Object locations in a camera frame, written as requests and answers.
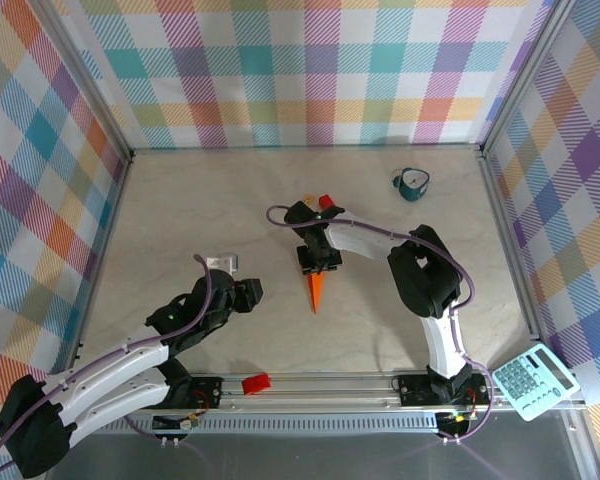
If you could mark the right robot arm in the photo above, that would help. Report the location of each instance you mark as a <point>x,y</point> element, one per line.
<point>360,240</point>

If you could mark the red toy brick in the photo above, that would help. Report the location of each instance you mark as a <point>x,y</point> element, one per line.
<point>256,385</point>

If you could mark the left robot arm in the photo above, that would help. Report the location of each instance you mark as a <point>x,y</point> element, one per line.
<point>110,365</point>

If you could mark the thin aluminium frame rail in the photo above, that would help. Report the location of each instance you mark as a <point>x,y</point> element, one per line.
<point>305,148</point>

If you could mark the aluminium side rail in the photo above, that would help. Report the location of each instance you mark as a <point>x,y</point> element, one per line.
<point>514,250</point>
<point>105,250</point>

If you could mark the orange paper sheet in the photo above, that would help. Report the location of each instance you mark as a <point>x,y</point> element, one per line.
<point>315,295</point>

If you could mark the aluminium frame post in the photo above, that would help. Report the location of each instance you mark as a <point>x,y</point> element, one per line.
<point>93,87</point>
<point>524,75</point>

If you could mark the red rectangular block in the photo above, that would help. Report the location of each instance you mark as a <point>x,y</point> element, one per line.
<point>326,200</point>

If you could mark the teal alarm clock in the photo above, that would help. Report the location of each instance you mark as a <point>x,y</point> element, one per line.
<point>411,186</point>

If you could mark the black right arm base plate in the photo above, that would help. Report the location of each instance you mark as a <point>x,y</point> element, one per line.
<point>415,390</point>

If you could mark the long aluminium frame rail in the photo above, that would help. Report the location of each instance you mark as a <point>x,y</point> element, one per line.
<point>330,395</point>

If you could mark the grey metal sheet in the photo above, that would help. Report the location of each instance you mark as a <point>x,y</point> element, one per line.
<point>305,460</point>

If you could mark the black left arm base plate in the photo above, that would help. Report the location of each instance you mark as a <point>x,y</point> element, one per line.
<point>205,392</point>

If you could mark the light blue calculator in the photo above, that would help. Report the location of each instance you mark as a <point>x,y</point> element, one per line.
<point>535,382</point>

